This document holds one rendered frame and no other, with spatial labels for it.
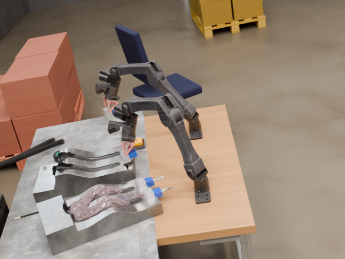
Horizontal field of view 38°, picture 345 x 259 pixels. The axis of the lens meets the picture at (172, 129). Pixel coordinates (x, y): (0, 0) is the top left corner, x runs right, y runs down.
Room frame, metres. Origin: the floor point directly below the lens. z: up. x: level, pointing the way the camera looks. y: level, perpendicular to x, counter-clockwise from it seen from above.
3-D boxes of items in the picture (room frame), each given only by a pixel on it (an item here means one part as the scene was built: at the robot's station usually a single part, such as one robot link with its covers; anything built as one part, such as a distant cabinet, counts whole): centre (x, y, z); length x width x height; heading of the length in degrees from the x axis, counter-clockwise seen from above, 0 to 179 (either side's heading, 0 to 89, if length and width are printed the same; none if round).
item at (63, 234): (1.87, 0.38, 0.86); 0.50 x 0.26 x 0.11; 108
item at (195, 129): (2.54, -0.13, 0.84); 0.20 x 0.07 x 0.08; 176
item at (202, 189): (1.95, -0.08, 0.84); 0.20 x 0.07 x 0.08; 176
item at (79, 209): (1.88, 0.38, 0.90); 0.26 x 0.18 x 0.08; 108
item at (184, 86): (4.01, 0.01, 0.53); 0.61 x 0.58 x 1.05; 93
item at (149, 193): (1.91, 0.11, 0.86); 0.13 x 0.05 x 0.05; 108
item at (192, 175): (1.95, -0.07, 0.90); 0.09 x 0.06 x 0.06; 136
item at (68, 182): (2.23, 0.47, 0.87); 0.50 x 0.26 x 0.14; 91
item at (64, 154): (2.22, 0.46, 0.92); 0.35 x 0.16 x 0.09; 91
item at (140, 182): (2.02, 0.15, 0.86); 0.13 x 0.05 x 0.05; 108
